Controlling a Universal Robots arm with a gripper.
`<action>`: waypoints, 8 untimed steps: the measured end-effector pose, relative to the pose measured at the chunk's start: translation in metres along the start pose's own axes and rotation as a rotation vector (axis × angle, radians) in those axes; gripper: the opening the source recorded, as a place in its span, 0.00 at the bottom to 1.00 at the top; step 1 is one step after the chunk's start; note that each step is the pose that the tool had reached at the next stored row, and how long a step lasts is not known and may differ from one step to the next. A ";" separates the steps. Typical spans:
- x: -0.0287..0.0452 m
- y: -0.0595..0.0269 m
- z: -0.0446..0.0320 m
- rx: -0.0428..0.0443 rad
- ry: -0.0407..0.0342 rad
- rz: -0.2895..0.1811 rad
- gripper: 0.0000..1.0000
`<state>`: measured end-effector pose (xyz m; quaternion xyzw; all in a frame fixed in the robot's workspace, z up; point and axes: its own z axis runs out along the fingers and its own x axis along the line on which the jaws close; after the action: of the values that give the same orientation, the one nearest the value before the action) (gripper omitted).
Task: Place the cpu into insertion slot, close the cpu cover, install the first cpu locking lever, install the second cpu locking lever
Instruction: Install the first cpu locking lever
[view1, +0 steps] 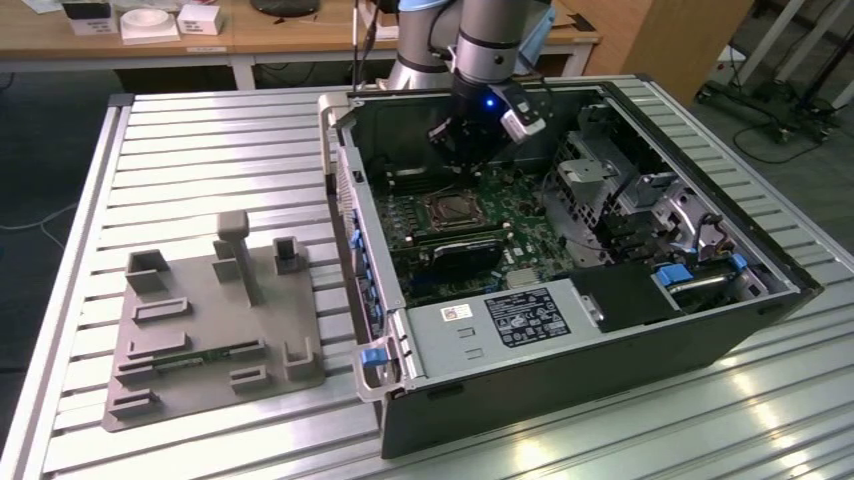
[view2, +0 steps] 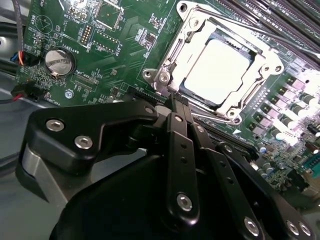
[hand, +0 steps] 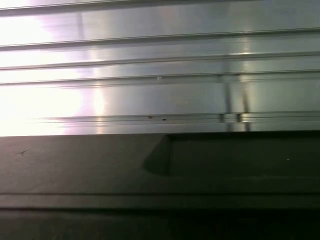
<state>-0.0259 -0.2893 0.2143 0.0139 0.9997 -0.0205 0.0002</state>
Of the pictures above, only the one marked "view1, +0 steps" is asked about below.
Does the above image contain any silver topped CPU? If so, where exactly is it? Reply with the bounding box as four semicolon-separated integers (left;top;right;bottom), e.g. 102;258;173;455
436;197;473;224

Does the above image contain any CPU socket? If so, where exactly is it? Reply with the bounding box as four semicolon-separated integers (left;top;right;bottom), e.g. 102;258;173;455
419;189;485;234

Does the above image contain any green motherboard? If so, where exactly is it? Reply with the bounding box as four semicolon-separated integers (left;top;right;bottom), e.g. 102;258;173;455
369;164;576;309

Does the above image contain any silver perforated drive cage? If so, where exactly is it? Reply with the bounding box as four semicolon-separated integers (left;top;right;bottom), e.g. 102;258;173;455
543;102;675;266

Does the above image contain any black graphics card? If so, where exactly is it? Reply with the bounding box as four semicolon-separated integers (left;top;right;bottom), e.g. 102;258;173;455
424;237;507;280

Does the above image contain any white paper box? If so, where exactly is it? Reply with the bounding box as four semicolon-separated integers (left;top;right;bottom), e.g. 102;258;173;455
369;0;401;41

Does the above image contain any wooden desk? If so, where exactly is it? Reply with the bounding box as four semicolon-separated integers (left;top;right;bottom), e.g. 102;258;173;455
0;0;603;92

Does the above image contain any wooden cabinet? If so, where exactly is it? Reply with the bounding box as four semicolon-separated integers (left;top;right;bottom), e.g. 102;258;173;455
584;0;759;107

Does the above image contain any black round object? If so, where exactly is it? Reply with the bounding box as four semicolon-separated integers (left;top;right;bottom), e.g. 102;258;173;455
249;0;323;15

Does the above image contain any black plastic shroud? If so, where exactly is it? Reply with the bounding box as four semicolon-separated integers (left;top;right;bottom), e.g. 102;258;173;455
571;262;690;335

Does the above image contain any black wheeled stand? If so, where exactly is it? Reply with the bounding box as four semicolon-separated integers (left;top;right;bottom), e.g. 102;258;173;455
692;0;854;147

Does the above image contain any blue drive latch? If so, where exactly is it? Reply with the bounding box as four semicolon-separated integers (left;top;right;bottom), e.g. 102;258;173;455
655;264;694;290

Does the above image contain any grey power supply unit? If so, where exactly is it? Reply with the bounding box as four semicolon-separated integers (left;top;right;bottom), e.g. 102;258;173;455
391;277;605;390

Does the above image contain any plain white box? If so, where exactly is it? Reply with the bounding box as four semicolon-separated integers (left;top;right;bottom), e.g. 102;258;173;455
174;3;226;37

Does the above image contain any grey parts rack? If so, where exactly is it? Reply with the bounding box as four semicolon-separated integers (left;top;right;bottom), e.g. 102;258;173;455
98;209;329;434

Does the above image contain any black PC case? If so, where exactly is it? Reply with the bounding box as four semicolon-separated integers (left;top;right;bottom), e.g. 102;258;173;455
316;79;826;460

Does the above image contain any white box black insert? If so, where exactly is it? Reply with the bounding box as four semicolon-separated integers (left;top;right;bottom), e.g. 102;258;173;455
62;0;114;37

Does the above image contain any green RAM stick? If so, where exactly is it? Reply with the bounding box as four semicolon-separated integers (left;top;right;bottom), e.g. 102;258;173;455
150;348;236;375

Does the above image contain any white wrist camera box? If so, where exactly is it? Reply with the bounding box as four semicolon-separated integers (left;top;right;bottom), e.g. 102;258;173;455
489;82;549;145

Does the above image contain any silver metal bracket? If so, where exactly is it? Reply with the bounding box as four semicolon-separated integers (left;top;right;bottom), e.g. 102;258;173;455
559;158;619;184

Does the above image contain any black hanging cable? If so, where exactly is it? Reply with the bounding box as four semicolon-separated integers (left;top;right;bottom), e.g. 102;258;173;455
347;0;375;95

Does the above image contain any multicolour wire bundle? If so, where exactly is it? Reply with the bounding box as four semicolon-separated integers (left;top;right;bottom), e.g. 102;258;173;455
690;214;735;264

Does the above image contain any white floor cable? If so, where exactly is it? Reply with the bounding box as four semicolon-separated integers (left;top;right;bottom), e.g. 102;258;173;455
0;203;76;247

